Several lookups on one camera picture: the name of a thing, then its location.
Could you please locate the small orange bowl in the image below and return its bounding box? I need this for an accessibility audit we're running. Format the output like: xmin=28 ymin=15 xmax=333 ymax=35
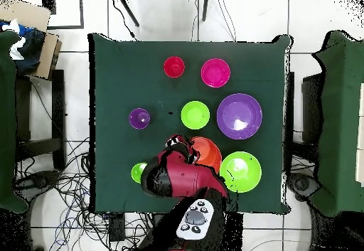
xmin=188 ymin=136 xmax=223 ymax=175

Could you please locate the red cup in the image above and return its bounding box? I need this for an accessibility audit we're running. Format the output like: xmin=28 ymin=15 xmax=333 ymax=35
xmin=164 ymin=56 xmax=186 ymax=79

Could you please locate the small green bowl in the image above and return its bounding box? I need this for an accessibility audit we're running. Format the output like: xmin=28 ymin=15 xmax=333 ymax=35
xmin=181 ymin=100 xmax=210 ymax=130

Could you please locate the purple cup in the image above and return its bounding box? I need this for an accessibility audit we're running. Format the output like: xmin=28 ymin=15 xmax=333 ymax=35
xmin=128 ymin=107 xmax=151 ymax=130

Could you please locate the green cup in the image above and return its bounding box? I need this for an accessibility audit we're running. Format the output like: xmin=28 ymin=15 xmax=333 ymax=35
xmin=130 ymin=161 xmax=148 ymax=184

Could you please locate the large purple bowl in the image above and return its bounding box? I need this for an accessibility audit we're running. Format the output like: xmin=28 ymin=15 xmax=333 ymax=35
xmin=216 ymin=92 xmax=263 ymax=140

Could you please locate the large green bowl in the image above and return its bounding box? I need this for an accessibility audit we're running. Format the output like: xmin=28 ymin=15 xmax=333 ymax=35
xmin=219 ymin=151 xmax=262 ymax=193

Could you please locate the pink bowl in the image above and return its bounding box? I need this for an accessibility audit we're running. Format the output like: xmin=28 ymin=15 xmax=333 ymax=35
xmin=200 ymin=58 xmax=232 ymax=89

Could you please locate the dark green tablecloth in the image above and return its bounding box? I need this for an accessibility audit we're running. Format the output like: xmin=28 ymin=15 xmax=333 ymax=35
xmin=87 ymin=33 xmax=292 ymax=215

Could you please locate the black power adapter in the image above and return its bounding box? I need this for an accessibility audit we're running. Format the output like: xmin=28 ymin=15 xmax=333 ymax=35
xmin=108 ymin=212 xmax=127 ymax=242

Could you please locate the green cloth covered table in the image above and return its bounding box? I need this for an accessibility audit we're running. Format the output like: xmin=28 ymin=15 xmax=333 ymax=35
xmin=0 ymin=30 xmax=29 ymax=213
xmin=308 ymin=30 xmax=364 ymax=218

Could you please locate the blue and white cloth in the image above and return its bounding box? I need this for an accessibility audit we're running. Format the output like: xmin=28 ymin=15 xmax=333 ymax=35
xmin=0 ymin=18 xmax=46 ymax=75

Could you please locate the cardboard box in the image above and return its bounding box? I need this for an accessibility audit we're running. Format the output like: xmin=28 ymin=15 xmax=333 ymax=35
xmin=0 ymin=0 xmax=63 ymax=80

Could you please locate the tangle of cables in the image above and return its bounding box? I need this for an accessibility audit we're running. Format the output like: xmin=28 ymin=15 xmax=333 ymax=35
xmin=14 ymin=137 xmax=156 ymax=251

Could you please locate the black stool frame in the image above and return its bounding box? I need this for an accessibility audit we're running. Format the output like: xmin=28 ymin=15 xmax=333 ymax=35
xmin=15 ymin=69 xmax=67 ymax=171

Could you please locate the black rectangular frame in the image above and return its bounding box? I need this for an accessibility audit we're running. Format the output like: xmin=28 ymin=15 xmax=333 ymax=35
xmin=42 ymin=0 xmax=85 ymax=30

